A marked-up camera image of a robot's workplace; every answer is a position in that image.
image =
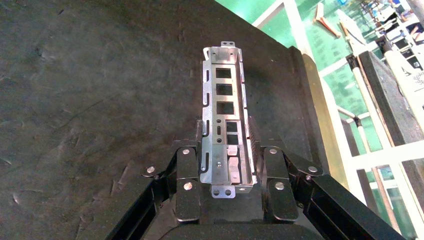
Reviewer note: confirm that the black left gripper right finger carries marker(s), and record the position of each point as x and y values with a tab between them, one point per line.
281	198

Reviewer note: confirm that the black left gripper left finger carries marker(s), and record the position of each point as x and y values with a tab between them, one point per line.
187	198

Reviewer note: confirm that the metal bracket with square cutouts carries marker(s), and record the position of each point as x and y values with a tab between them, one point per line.
212	155

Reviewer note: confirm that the long wooden edge strip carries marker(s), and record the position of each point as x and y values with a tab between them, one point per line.
323	132

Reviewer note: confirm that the black felt table mat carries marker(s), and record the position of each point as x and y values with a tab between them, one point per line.
82	99

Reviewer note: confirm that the red L-shaped object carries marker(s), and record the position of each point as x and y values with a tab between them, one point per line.
326	23

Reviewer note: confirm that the white table frame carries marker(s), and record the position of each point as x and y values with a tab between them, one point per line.
304	39

